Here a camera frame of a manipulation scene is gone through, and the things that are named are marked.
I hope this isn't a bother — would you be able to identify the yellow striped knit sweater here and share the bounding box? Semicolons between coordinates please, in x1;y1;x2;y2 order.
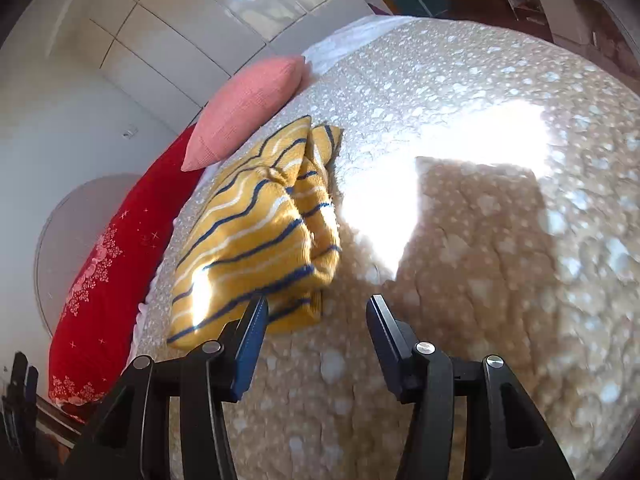
167;116;342;350

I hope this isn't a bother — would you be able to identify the red embroidered long pillow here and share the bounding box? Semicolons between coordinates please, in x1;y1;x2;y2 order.
48;127;202;419

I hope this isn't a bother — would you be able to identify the round white headboard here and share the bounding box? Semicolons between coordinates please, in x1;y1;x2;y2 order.
34;174;140;334

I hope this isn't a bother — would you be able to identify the pink knit cushion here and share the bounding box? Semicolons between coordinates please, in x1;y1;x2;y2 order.
181;55;305;172

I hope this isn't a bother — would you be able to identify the pink white fluffy blanket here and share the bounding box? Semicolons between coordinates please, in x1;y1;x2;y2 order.
126;15;416;365

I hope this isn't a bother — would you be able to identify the white cluttered side table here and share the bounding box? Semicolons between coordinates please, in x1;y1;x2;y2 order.
508;0;639;84

